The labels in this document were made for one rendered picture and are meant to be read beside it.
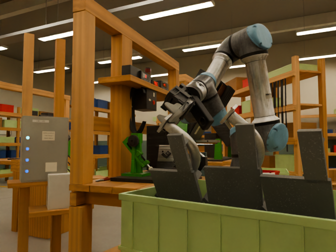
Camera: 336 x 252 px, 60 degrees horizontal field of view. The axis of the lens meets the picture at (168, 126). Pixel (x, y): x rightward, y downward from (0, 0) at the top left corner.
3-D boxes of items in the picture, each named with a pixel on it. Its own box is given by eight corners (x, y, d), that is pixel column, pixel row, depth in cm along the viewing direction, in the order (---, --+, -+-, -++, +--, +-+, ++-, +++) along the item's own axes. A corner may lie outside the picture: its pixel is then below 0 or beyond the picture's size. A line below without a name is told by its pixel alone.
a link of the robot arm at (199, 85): (200, 104, 104) (211, 87, 99) (195, 110, 100) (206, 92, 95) (183, 92, 105) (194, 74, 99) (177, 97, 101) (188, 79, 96)
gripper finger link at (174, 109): (155, 112, 81) (168, 102, 89) (171, 125, 81) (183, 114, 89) (160, 104, 80) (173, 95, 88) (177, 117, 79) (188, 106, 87)
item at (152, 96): (157, 111, 222) (157, 91, 223) (147, 108, 206) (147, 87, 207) (142, 111, 227) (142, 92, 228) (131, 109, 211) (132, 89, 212)
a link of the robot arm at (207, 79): (222, 87, 109) (212, 67, 107) (212, 98, 100) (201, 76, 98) (204, 94, 114) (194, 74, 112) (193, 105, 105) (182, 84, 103)
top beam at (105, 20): (179, 71, 301) (179, 62, 301) (85, 9, 163) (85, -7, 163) (171, 72, 304) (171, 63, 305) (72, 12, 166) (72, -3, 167)
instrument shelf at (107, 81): (180, 100, 266) (180, 95, 267) (130, 80, 183) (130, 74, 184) (155, 101, 276) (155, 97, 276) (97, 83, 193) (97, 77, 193)
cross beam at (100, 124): (167, 135, 291) (167, 126, 291) (81, 129, 171) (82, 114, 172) (162, 135, 293) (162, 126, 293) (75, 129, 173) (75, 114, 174)
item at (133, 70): (141, 79, 207) (141, 69, 208) (130, 74, 193) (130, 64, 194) (132, 80, 210) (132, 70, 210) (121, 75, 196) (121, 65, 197)
